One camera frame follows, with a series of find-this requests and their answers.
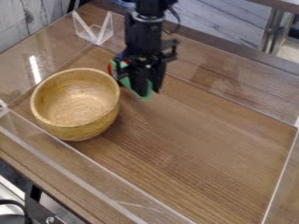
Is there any clear acrylic tray wall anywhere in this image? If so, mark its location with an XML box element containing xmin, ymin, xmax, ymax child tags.
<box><xmin>0</xmin><ymin>101</ymin><xmax>194</xmax><ymax>224</ymax></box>

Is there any red plush strawberry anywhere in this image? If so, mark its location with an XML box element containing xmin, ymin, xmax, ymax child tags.
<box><xmin>106</xmin><ymin>60</ymin><xmax>117</xmax><ymax>78</ymax></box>

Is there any black cable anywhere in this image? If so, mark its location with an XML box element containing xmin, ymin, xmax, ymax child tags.
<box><xmin>0</xmin><ymin>199</ymin><xmax>33</xmax><ymax>224</ymax></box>

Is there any clear acrylic corner bracket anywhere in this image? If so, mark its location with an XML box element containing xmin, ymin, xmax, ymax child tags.
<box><xmin>70</xmin><ymin>11</ymin><xmax>113</xmax><ymax>46</ymax></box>

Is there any metal table leg background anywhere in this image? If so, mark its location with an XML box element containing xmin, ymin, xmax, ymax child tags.
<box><xmin>261</xmin><ymin>9</ymin><xmax>295</xmax><ymax>55</ymax></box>

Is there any light wooden bowl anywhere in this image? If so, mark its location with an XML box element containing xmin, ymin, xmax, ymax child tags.
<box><xmin>30</xmin><ymin>67</ymin><xmax>120</xmax><ymax>141</ymax></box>

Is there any black table frame bracket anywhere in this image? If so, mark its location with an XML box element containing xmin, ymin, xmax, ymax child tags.
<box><xmin>24</xmin><ymin>185</ymin><xmax>65</xmax><ymax>224</ymax></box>

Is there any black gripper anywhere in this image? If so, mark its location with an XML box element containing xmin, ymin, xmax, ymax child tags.
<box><xmin>112</xmin><ymin>11</ymin><xmax>178</xmax><ymax>97</ymax></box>

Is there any green foam stick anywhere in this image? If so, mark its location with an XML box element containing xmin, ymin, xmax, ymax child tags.
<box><xmin>108</xmin><ymin>59</ymin><xmax>152</xmax><ymax>101</ymax></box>

